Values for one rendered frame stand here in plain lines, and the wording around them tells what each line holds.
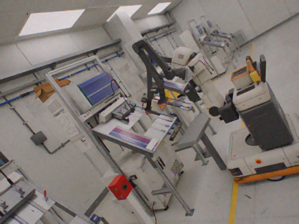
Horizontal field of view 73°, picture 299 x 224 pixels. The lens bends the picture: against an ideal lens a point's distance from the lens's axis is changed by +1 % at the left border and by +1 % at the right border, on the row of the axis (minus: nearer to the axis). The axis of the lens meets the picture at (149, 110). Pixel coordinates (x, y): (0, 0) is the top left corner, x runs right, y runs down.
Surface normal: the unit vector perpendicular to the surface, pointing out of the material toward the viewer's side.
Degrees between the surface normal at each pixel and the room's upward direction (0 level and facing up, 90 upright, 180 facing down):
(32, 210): 47
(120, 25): 90
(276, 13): 90
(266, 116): 90
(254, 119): 90
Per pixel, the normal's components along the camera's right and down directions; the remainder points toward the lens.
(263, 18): -0.43, 0.45
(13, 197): 0.14, -0.83
